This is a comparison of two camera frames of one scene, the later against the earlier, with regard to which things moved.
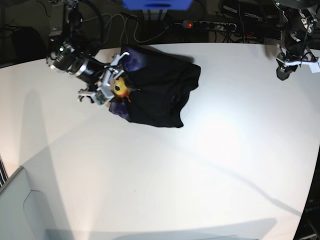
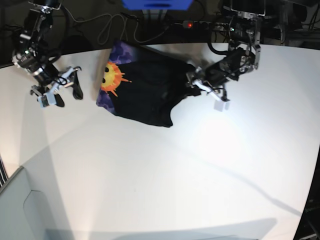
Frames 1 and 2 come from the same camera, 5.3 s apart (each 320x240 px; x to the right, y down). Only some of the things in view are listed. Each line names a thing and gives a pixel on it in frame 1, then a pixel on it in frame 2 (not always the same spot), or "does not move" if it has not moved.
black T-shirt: (153, 87) does not move
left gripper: (104, 92) → (49, 91)
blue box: (157, 5) does not move
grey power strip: (210, 25) does not move
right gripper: (292, 53) → (195, 77)
